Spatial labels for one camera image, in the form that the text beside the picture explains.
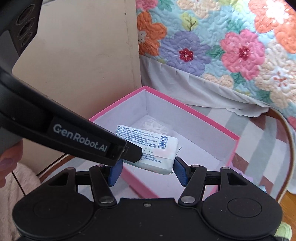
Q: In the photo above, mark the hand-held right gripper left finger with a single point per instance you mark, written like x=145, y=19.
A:
x=115, y=172

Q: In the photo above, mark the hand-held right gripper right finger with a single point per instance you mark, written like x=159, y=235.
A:
x=180, y=171

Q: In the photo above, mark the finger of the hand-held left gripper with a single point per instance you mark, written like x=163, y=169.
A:
x=134, y=154

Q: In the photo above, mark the white wipes packet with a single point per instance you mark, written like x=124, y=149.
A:
x=150, y=143

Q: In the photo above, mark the pink cardboard box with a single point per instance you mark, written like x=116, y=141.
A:
x=196, y=129

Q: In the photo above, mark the purple plush toy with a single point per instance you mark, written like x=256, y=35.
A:
x=249, y=178

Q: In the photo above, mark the person's left hand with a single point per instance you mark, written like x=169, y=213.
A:
x=10, y=160

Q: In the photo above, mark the beige cabinet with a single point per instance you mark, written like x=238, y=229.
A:
x=81, y=58

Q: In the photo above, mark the striped rug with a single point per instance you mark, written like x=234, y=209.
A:
x=266, y=148

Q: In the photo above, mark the pink fluffy garment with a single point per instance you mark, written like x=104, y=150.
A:
x=13, y=208

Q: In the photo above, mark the floral quilt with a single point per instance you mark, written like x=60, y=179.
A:
x=219, y=34

